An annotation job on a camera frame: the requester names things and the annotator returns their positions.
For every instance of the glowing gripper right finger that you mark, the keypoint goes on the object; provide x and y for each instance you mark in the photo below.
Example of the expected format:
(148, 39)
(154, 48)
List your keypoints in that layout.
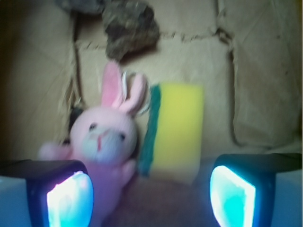
(257, 190)

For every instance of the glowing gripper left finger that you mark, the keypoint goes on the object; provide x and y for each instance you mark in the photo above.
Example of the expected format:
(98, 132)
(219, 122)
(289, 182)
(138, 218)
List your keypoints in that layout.
(45, 194)

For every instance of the yellow and green sponge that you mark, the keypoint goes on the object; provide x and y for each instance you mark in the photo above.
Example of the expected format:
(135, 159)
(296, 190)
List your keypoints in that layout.
(171, 148)

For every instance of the pink plush bunny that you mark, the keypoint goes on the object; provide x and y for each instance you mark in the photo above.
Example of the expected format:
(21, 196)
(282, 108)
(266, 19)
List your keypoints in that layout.
(104, 137)

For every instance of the brown paper bag tray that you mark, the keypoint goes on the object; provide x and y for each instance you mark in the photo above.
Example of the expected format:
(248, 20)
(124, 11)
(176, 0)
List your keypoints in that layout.
(247, 54)

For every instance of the brown rock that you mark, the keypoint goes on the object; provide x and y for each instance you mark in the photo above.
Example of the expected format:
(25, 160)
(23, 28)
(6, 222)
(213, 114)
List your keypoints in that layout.
(130, 27)

